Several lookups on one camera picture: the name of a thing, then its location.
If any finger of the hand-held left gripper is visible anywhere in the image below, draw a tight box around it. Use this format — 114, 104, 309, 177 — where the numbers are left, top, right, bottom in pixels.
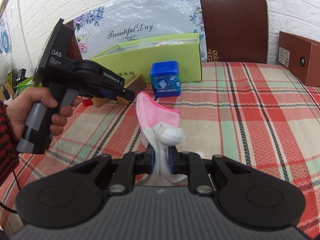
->
84, 87, 136, 101

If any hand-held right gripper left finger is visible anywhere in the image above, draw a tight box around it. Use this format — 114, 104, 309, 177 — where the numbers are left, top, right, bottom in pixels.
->
70, 145, 155, 195

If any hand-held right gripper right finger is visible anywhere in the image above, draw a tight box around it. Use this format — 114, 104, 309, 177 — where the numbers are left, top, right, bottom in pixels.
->
168, 146, 253, 195

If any gold small box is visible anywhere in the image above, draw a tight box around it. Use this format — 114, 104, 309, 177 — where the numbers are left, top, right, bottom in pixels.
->
91, 74, 147, 108

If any pink and white sock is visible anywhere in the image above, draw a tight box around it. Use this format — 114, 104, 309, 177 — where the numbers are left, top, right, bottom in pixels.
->
136, 92, 187, 187

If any light green cardboard box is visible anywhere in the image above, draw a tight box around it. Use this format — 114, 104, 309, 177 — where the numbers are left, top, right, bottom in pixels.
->
90, 32, 202, 84

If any person's left forearm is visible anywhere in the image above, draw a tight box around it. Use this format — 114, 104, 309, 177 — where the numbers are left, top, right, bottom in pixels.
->
0, 100, 20, 186

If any person's left hand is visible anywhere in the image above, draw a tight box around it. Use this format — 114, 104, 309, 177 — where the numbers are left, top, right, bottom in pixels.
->
6, 87, 82, 142

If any blue cube box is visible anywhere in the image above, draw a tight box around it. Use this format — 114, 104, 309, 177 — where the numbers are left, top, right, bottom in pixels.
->
149, 61, 182, 97

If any small black device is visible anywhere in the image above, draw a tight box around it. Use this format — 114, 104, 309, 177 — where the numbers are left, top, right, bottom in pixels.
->
14, 69, 27, 85

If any green carton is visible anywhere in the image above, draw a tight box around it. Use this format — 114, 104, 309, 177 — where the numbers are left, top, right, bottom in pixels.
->
15, 76, 38, 94

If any floral plastic bag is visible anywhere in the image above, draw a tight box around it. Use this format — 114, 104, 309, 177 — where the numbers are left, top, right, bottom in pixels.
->
73, 0, 207, 63

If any red plaid blanket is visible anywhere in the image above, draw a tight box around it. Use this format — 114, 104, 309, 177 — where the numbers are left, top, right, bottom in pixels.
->
0, 61, 320, 230

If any brown wooden headboard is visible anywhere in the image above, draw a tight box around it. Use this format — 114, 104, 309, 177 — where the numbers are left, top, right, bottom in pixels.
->
62, 0, 268, 64

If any brown cardboard box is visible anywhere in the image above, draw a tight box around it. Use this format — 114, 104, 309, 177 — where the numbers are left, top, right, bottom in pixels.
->
278, 31, 320, 87

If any blue wall sticker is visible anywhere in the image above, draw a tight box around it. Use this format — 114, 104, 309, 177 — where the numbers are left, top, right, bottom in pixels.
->
0, 17, 12, 55

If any black cable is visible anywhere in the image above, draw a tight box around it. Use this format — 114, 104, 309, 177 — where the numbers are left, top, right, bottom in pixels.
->
0, 169, 24, 215

